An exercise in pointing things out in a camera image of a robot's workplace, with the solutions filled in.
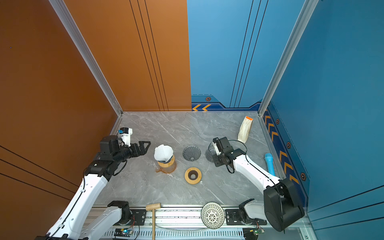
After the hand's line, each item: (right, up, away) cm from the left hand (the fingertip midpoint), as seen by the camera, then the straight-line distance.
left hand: (144, 142), depth 77 cm
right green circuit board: (+54, -43, -6) cm, 69 cm away
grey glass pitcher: (+36, -7, +9) cm, 38 cm away
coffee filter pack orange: (+60, +6, +22) cm, 64 cm away
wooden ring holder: (+11, -13, +4) cm, 18 cm away
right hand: (+40, -10, +10) cm, 42 cm away
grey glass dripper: (+24, -8, +14) cm, 29 cm away
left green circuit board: (-7, -42, -6) cm, 43 cm away
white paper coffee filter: (+9, -6, +5) cm, 12 cm away
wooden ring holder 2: (+25, -21, +10) cm, 34 cm away
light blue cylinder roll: (+72, -11, +14) cm, 75 cm away
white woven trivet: (+36, -36, -3) cm, 51 cm away
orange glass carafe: (+10, -18, +12) cm, 24 cm away
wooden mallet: (+5, -33, -1) cm, 33 cm away
